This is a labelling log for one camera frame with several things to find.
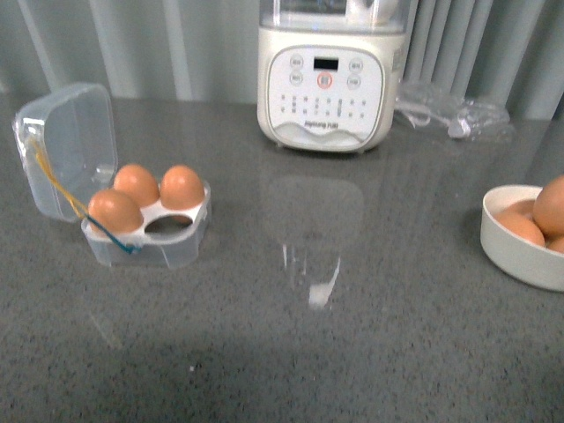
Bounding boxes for brown egg in bowl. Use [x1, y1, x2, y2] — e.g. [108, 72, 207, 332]
[494, 210, 545, 247]
[545, 236, 564, 254]
[532, 175, 563, 238]

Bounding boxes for brown egg in bowl top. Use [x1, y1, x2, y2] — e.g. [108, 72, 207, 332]
[532, 175, 563, 238]

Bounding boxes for white soy milk machine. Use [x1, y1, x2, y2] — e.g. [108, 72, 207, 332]
[257, 1, 411, 152]

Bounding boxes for clear plastic bag with cable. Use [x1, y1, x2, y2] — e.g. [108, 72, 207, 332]
[395, 81, 515, 142]

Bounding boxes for brown egg in bowl right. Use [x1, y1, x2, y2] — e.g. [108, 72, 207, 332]
[545, 236, 564, 254]

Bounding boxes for brown egg back right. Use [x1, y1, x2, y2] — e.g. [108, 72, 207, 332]
[160, 165, 205, 210]

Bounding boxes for brown egg in bowl left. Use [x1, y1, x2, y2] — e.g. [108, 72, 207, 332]
[494, 210, 545, 247]

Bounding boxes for clear plastic egg box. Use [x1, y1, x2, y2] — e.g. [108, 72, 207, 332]
[13, 83, 211, 269]

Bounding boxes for brown egg front left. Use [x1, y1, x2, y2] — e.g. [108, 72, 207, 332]
[88, 189, 144, 234]

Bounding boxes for white round bowl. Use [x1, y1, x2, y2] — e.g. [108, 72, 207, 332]
[480, 185, 563, 293]

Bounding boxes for brown egg back left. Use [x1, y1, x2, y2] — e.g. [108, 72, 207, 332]
[113, 164, 160, 208]

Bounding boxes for yellow blue rubber band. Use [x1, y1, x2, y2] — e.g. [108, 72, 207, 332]
[29, 137, 142, 255]

